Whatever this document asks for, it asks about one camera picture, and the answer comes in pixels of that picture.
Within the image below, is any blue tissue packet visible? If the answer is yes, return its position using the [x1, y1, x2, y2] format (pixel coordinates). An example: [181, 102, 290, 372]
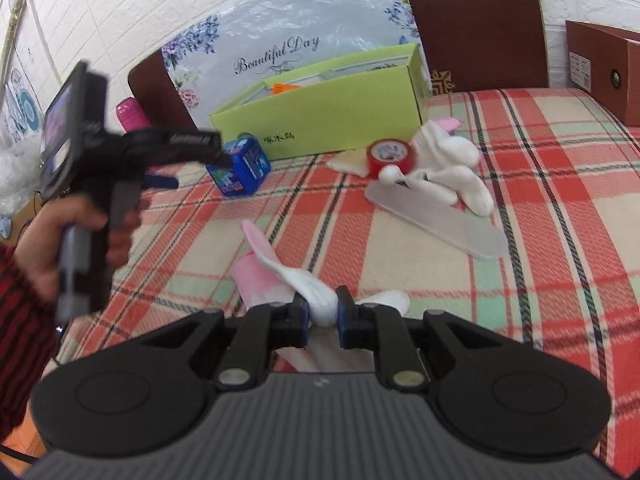
[206, 132, 272, 197]

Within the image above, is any black cable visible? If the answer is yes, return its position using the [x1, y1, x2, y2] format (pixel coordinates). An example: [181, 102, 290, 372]
[0, 442, 39, 464]

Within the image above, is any cream cloth piece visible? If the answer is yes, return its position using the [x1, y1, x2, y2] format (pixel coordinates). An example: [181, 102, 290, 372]
[327, 152, 372, 179]

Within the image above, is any red tape roll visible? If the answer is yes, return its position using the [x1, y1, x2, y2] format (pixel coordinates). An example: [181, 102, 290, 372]
[366, 138, 416, 179]

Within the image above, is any white plush bunny slipper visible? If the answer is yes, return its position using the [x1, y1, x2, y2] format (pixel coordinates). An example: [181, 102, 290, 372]
[367, 117, 507, 261]
[231, 219, 412, 373]

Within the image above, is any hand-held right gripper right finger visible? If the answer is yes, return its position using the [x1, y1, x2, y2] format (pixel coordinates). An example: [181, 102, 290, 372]
[335, 285, 502, 392]

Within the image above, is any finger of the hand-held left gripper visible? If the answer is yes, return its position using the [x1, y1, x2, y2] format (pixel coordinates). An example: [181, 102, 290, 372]
[202, 151, 236, 174]
[144, 173, 180, 192]

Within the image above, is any red plaid blanket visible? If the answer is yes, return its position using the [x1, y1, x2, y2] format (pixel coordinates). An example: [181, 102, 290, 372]
[50, 87, 640, 480]

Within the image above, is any brown cardboard shoe box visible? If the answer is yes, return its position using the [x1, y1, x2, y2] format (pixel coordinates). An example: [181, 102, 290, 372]
[565, 20, 640, 128]

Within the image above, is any beige wall conduit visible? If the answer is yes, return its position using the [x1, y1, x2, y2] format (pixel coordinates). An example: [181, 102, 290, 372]
[0, 0, 41, 86]

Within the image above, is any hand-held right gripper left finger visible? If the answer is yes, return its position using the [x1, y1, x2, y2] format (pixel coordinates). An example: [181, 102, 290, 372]
[140, 292, 310, 392]

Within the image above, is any person's left forearm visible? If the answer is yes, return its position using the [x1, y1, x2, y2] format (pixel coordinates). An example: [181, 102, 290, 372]
[0, 242, 62, 442]

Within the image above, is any clear plastic bag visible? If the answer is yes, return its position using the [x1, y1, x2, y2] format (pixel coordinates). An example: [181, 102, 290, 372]
[0, 135, 46, 221]

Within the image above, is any blue wall sticker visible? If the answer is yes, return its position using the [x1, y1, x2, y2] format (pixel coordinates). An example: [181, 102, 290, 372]
[0, 67, 46, 143]

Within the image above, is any large light green cardboard box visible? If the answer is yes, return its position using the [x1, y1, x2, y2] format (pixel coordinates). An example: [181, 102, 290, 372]
[209, 42, 433, 163]

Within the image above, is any pink thermos bottle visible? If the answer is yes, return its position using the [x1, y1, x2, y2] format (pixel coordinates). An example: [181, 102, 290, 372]
[116, 97, 153, 133]

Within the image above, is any person's left hand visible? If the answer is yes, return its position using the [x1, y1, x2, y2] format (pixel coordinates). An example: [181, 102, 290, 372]
[14, 192, 142, 302]

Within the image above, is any dark brown wooden headboard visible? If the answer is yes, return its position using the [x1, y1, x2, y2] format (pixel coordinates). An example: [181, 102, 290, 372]
[127, 0, 550, 133]

